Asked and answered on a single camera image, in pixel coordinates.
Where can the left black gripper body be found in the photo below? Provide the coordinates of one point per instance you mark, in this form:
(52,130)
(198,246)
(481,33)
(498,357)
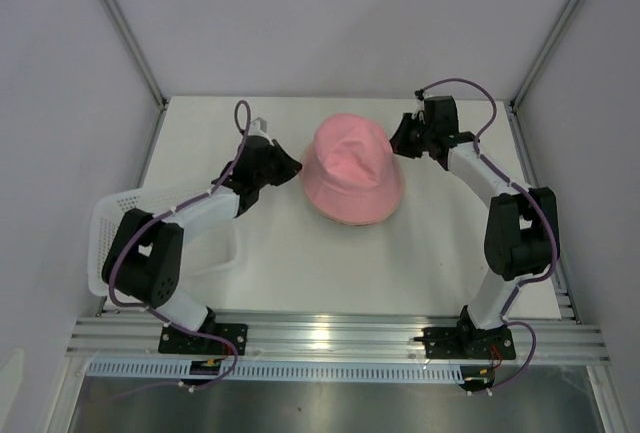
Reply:
(264,177)

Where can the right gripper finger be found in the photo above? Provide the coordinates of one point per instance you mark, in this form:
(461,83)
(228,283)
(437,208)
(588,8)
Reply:
(404,128)
(413,146)

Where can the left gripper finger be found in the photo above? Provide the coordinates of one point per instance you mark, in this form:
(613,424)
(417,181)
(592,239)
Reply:
(286,164)
(281,177)

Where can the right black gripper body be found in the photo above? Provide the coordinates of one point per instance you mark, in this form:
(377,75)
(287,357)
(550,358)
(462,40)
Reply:
(420,127)

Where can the pink bucket hat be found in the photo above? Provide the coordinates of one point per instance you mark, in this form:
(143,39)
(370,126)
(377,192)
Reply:
(344,134)

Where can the beige bucket hat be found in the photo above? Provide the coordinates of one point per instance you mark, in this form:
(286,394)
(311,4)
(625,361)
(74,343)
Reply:
(357,191)

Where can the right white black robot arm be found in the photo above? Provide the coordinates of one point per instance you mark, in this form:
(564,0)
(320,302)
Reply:
(521,244)

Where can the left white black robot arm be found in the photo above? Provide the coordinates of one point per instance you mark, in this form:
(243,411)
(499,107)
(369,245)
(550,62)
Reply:
(143,265)

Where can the white perforated plastic basket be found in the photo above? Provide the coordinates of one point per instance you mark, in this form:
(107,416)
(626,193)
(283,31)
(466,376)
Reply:
(211,241)

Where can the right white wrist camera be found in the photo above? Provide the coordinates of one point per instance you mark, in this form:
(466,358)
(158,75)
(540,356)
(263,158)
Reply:
(420,96)

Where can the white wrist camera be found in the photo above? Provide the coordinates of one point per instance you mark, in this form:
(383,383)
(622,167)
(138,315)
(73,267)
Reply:
(258,129)
(420,96)

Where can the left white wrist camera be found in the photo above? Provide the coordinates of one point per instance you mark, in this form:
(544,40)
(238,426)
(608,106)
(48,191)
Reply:
(258,129)

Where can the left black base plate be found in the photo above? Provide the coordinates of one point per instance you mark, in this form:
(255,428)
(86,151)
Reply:
(176,342)

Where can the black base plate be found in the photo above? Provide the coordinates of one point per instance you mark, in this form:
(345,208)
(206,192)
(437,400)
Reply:
(467,343)
(176,342)

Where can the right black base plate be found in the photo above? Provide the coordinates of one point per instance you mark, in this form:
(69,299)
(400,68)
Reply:
(467,343)

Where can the left aluminium frame post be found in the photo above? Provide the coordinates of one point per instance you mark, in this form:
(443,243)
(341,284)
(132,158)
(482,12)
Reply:
(125,33)

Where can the aluminium frame post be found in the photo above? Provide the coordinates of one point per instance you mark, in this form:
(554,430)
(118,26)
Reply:
(552,40)
(125,33)

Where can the right aluminium frame post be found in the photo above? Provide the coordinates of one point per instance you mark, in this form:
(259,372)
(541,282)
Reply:
(552,40)

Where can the aluminium mounting rail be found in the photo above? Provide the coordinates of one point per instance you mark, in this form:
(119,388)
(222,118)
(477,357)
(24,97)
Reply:
(332,338)

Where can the white slotted cable duct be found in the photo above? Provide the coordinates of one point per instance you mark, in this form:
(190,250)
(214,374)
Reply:
(410,373)

